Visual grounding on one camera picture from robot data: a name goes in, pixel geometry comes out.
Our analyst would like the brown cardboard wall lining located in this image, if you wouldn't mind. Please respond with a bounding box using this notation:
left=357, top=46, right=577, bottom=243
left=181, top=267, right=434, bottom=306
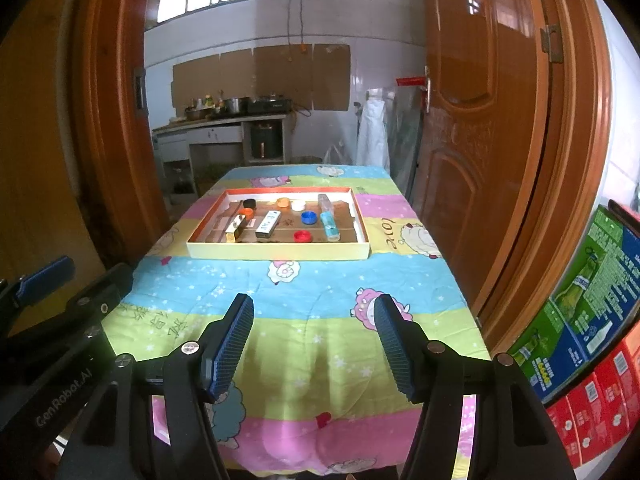
left=172, top=44, right=352, bottom=111

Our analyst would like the metal door hinge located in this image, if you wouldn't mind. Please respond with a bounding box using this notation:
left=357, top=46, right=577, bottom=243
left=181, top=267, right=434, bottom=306
left=541, top=24, right=564, bottom=63

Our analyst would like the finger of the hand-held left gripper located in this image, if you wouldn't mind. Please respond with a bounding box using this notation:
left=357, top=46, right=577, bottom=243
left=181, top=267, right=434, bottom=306
left=65, top=262, right=135, bottom=336
left=0, top=256, right=76, bottom=341

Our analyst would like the shallow cardboard box tray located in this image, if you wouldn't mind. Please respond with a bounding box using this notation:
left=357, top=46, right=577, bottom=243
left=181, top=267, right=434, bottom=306
left=186, top=187, right=372, bottom=262

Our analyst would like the green printed carton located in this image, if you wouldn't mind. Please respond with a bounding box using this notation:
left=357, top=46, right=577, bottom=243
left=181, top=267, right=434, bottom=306
left=505, top=205, right=640, bottom=406

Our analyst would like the white woven sack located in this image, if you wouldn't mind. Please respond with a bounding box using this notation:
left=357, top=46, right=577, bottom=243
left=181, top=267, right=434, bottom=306
left=357, top=100, right=391, bottom=168

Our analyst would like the wooden door jamb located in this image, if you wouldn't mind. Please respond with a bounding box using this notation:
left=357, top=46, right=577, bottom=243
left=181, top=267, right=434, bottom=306
left=70, top=0, right=171, bottom=271
left=470, top=0, right=613, bottom=356

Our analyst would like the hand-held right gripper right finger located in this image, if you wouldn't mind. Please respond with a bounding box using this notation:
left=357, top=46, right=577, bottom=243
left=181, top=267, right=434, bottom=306
left=372, top=294, right=576, bottom=480

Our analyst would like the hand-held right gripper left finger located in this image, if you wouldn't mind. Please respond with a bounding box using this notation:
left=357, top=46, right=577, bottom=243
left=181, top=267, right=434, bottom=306
left=60, top=292, right=256, bottom=480

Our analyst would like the red printed carton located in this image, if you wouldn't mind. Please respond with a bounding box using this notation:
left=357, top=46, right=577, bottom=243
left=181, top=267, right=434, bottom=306
left=545, top=320, right=640, bottom=471

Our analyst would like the cartoon sheep print tablecloth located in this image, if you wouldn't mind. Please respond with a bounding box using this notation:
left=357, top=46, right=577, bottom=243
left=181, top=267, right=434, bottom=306
left=102, top=162, right=493, bottom=478

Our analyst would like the teal and white small box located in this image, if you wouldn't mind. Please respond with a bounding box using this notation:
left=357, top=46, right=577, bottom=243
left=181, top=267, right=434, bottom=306
left=321, top=210, right=341, bottom=241

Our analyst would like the white kitchen counter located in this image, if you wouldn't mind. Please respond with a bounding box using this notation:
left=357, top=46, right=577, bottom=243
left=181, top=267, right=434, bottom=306
left=152, top=112, right=291, bottom=166

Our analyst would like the gold lipstick box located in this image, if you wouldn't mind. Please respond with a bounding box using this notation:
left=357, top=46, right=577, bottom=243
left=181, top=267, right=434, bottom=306
left=224, top=214, right=249, bottom=242

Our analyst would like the clear plastic bag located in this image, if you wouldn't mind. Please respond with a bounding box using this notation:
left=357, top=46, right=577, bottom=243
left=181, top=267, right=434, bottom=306
left=324, top=142, right=358, bottom=165

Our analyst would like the leaning glass pane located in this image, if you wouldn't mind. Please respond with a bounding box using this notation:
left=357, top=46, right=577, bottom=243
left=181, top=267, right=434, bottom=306
left=389, top=107, right=426, bottom=186

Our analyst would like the brown wooden door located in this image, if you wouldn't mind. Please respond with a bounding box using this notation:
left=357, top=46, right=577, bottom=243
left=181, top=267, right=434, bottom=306
left=415, top=0, right=551, bottom=306

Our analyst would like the metal strike plate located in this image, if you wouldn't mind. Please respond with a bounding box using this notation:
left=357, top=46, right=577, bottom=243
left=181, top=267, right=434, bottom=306
left=133, top=66, right=147, bottom=113

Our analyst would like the black gas stove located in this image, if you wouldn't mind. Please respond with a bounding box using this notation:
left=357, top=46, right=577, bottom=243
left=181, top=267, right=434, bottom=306
left=248, top=97, right=293, bottom=113

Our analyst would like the white cartoon print case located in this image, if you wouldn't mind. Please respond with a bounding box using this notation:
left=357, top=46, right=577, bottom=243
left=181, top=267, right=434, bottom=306
left=255, top=211, right=282, bottom=239

